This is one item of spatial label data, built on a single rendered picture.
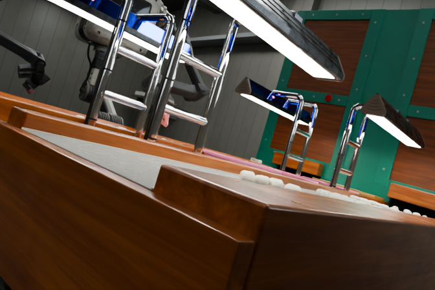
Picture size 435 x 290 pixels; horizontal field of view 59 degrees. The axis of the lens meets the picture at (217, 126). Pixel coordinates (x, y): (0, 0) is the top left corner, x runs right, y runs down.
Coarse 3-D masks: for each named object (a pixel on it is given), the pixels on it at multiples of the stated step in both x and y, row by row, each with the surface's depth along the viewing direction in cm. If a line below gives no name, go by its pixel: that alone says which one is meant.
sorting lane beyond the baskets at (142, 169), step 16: (64, 144) 49; (80, 144) 55; (96, 144) 63; (96, 160) 43; (112, 160) 48; (128, 160) 53; (144, 160) 60; (160, 160) 69; (128, 176) 38; (144, 176) 42
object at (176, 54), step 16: (192, 0) 81; (192, 16) 82; (176, 32) 80; (176, 48) 80; (224, 48) 92; (176, 64) 81; (192, 64) 85; (224, 64) 92; (160, 96) 80; (208, 96) 92; (160, 112) 80; (176, 112) 83; (208, 112) 91; (208, 128) 92
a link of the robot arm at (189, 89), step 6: (144, 78) 165; (144, 84) 164; (174, 84) 177; (180, 84) 183; (186, 84) 189; (198, 84) 194; (174, 90) 178; (180, 90) 181; (186, 90) 186; (192, 90) 191; (198, 90) 193; (204, 90) 196; (186, 96) 191; (192, 96) 194
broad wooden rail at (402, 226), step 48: (192, 192) 31; (240, 192) 29; (288, 192) 45; (288, 240) 30; (336, 240) 37; (384, 240) 49; (432, 240) 72; (288, 288) 31; (336, 288) 39; (384, 288) 53; (432, 288) 82
